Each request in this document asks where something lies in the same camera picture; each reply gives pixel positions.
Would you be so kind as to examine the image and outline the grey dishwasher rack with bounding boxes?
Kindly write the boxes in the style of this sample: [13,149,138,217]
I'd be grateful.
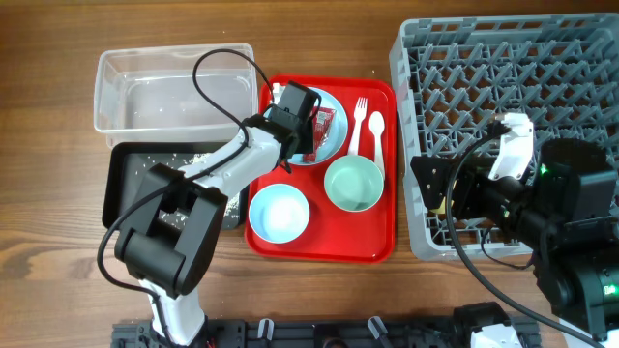
[389,13,619,262]

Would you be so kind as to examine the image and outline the red serving tray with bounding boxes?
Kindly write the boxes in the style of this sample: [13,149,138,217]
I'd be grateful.
[245,74,398,264]

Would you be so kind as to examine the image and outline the red ketchup packet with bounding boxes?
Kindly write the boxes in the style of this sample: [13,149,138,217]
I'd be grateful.
[303,107,336,162]

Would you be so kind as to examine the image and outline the white plastic fork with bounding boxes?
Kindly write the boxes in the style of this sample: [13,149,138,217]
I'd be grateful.
[348,97,368,155]

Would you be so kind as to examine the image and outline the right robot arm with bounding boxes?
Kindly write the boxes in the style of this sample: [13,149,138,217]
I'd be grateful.
[410,138,618,347]

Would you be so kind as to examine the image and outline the mint green bowl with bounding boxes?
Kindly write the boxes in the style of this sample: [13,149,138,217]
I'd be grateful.
[324,155,385,213]

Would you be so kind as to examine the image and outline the black waste tray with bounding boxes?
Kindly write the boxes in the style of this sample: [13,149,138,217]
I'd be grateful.
[102,142,249,229]

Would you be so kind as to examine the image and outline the yellow plastic cup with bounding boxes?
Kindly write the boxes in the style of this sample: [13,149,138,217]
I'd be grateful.
[431,200,446,214]

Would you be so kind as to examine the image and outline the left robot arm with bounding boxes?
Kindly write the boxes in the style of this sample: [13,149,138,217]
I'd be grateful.
[106,81,322,347]

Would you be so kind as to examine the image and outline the light blue small bowl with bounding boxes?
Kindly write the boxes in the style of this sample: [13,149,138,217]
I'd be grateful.
[249,184,310,245]

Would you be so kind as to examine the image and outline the clear plastic bin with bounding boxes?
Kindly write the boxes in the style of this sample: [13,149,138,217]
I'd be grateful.
[94,43,258,148]

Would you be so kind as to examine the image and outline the food scraps with rice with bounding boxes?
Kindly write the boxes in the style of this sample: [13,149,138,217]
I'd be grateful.
[119,153,241,229]

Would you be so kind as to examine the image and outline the white plastic spoon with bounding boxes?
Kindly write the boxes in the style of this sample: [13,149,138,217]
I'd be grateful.
[368,111,385,176]

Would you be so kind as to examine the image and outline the light blue plate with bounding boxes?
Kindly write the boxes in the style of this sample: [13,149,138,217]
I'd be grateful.
[287,87,348,166]

